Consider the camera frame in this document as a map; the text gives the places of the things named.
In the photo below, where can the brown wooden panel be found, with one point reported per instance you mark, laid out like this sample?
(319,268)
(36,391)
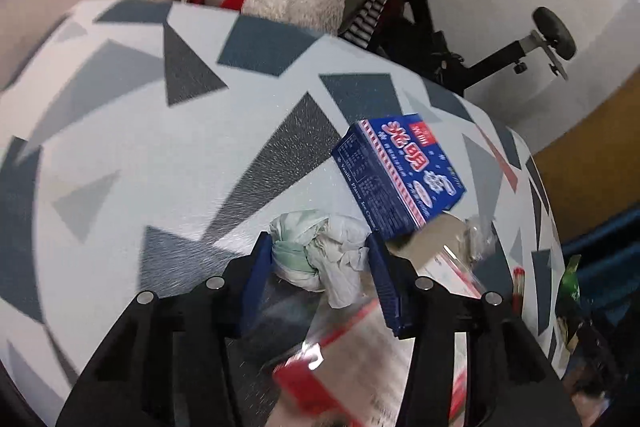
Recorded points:
(590,147)

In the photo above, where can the brown cardboard piece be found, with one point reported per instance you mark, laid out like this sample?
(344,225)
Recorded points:
(435,232)

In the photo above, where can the red white stick pack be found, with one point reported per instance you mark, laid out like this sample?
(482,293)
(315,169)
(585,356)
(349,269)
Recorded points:
(519,288)

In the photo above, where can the crumpled clear plastic wrapper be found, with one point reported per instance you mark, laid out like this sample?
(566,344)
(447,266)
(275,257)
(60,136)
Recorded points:
(478,234)

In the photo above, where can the clear plastic bag red print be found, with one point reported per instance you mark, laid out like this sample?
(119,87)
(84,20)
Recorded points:
(350,357)

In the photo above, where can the green bottle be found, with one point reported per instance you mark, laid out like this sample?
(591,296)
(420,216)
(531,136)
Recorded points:
(570,287)

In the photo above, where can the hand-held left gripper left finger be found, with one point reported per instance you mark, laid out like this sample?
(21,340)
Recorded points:
(254,279)

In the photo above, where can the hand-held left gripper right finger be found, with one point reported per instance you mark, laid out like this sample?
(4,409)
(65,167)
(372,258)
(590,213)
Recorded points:
(387,294)

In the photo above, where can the white green cloth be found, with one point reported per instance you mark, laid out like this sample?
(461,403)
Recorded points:
(320,252)

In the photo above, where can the blue printed carton box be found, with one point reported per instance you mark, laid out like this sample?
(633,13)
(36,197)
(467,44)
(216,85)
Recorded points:
(400,172)

